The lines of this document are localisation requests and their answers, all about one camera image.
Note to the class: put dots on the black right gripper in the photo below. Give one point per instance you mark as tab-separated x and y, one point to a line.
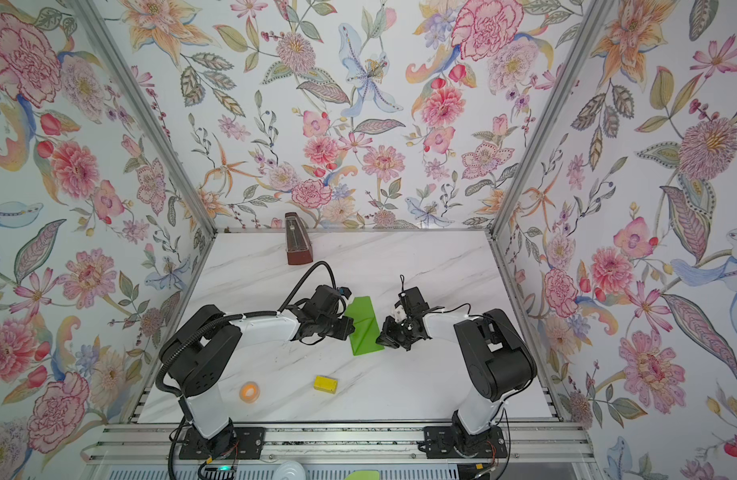
387	335

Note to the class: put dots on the brown wooden metronome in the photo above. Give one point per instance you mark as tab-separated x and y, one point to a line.
298	244

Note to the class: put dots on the aluminium frame post left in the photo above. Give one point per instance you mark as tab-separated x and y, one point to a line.
90	20

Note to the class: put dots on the aluminium frame post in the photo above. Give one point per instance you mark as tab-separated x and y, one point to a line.
90	20
590	26

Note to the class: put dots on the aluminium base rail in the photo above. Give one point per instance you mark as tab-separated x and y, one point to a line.
530	441

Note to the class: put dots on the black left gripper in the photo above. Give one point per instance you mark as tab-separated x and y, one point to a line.
343	333

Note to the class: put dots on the aluminium frame post right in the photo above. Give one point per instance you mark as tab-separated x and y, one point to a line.
590	26

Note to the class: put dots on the yellow sponge block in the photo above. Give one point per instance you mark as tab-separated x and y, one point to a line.
325	384

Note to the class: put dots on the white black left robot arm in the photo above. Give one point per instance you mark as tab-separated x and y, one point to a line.
194	359

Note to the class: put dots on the green square paper sheet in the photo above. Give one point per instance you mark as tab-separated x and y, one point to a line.
366	329

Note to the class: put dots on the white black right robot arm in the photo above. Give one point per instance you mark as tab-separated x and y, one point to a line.
498	363

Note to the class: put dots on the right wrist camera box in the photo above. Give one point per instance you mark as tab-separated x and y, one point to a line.
398	313

